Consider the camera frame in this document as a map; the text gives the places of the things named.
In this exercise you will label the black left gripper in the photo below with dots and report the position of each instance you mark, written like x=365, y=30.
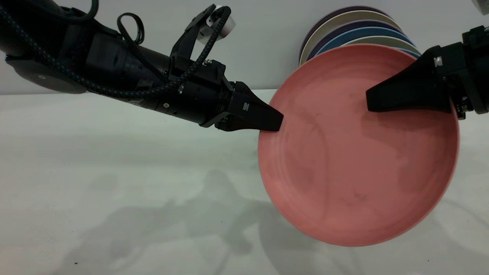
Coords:
x=195, y=99

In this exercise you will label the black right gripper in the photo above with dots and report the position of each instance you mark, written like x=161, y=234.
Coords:
x=477, y=68

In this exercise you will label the pink round plate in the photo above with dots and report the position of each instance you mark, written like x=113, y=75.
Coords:
x=344, y=172

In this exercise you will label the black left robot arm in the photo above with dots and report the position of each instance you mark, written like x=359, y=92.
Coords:
x=103, y=57

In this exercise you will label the dark blue plate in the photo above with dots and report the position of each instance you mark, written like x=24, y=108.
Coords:
x=412, y=52

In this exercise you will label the grey beige plate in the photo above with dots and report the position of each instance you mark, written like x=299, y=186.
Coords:
x=378, y=39

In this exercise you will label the light blue plate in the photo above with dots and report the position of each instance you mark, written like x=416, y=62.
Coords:
x=363, y=32

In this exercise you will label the dark purple plate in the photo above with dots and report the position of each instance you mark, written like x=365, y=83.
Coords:
x=351, y=8
x=351, y=24

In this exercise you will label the cream plate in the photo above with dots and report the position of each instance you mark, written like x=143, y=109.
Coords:
x=355, y=15

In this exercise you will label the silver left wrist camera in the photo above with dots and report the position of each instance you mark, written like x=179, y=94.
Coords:
x=225, y=26

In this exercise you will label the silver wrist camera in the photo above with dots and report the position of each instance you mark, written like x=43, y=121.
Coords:
x=482, y=5
x=225, y=26

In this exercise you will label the black left camera bracket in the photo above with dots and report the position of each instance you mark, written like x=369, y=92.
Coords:
x=183, y=42

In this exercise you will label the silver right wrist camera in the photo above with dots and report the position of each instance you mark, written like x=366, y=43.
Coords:
x=482, y=5

